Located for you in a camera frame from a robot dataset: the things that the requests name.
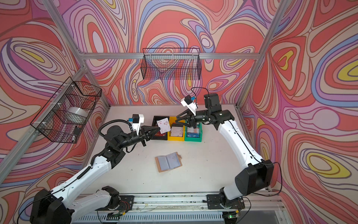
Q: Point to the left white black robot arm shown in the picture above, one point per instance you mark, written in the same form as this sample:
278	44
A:
61	205

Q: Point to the back black wire basket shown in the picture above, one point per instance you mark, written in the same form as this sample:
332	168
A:
171	64

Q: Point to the tan leather card holder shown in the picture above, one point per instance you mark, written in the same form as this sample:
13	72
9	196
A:
168	162

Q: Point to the black plastic bin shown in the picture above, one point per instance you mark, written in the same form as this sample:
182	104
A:
156	118

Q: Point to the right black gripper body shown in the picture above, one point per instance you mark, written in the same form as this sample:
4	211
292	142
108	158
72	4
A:
203	115

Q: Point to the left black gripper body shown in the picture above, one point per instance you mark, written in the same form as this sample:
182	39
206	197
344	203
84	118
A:
130	139

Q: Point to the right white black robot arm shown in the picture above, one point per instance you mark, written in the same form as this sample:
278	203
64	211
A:
255	173

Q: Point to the black wire basket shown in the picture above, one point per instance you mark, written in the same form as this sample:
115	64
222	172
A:
53	125
171	64

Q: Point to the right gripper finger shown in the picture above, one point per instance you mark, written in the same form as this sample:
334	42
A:
189	122
187	115

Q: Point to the green plastic bin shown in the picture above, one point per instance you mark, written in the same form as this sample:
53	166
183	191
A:
195	139

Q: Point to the white black cards stack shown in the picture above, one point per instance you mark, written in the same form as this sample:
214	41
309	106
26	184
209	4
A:
177	131

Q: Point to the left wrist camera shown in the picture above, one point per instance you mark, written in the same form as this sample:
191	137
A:
136	120

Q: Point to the left black wire basket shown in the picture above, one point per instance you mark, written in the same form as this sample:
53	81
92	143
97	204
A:
53	125

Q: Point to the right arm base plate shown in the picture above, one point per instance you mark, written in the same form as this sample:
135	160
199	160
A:
219	201

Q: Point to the yellow plastic bin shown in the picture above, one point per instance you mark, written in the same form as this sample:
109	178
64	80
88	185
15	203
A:
172	121

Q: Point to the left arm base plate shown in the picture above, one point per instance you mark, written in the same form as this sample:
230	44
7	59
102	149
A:
119	203

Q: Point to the red VIP cards stack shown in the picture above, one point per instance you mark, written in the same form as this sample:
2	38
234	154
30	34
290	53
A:
159	134

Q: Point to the blue cards stack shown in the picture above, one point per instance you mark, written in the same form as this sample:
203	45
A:
193	132

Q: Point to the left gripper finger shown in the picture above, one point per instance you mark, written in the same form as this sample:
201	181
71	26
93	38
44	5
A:
149	134
150	129

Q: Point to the white floral VIP card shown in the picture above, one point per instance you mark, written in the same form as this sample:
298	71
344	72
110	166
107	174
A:
164	125

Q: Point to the white roll in basket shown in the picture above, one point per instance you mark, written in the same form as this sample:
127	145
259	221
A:
76	115

